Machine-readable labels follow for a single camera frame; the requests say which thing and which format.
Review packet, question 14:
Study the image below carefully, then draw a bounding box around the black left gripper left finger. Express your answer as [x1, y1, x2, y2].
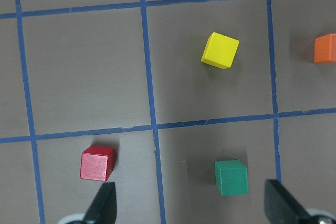
[83, 182, 116, 224]

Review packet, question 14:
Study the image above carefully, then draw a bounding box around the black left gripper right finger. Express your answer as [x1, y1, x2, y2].
[264, 179, 314, 224]

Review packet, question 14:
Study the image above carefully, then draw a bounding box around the red wooden block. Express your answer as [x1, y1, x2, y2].
[80, 145, 117, 182]

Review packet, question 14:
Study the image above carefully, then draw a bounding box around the green wooden block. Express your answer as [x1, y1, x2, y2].
[214, 160, 249, 196]

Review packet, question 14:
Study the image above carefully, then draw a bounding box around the orange wooden block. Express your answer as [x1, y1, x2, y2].
[313, 34, 336, 64]

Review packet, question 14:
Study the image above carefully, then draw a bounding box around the yellow wooden block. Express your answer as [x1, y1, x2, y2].
[201, 32, 239, 69]

